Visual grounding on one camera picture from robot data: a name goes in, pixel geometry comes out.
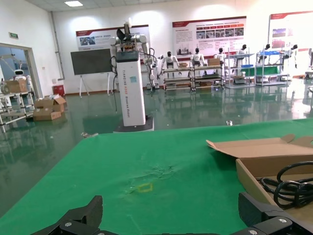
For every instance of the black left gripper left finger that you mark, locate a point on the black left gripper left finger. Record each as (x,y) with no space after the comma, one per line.
(83,220)

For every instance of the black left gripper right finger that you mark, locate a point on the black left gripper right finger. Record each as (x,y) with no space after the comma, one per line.
(269,218)

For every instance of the open cardboard box torn edge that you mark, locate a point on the open cardboard box torn edge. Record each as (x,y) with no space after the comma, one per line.
(256,149)

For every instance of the red box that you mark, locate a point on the red box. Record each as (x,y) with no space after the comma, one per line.
(58,90)

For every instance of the green table cloth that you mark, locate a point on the green table cloth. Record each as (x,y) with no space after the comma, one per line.
(122,159)

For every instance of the metal cloth clip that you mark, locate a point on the metal cloth clip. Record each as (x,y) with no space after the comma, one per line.
(229,123)
(89,134)

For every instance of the closed cardboard carton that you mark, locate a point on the closed cardboard carton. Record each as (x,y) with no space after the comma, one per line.
(45,115)

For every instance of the open cardboard carton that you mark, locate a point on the open cardboard carton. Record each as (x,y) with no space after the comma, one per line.
(49,104)

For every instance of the white tower robot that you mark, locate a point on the white tower robot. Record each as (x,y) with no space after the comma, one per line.
(132,98)

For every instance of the metal shelving rack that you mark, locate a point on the metal shelving rack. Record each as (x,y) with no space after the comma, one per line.
(271,71)
(207,77)
(238,78)
(177,79)

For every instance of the large cardboard carton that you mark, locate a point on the large cardboard carton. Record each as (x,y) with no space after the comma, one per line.
(15,86)

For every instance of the black display on stand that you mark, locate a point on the black display on stand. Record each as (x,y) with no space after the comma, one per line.
(90,61)

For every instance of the small white round-head robot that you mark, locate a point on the small white round-head robot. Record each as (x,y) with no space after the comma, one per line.
(20,73)

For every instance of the white humanoid robot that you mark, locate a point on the white humanoid robot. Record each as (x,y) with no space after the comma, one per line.
(220,55)
(267,49)
(242,50)
(294,50)
(198,57)
(169,60)

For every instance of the green exit sign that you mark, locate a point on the green exit sign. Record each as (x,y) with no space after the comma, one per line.
(13,35)

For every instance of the ceiling light panel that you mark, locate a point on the ceiling light panel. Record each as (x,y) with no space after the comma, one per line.
(72,3)

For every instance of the white pipe frame rack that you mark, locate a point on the white pipe frame rack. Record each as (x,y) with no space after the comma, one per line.
(14,117)

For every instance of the white wall pipe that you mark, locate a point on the white wall pipe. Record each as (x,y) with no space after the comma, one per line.
(56,49)

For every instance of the red white wall info board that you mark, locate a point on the red white wall info board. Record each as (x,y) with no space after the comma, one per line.
(95,39)
(288,29)
(207,36)

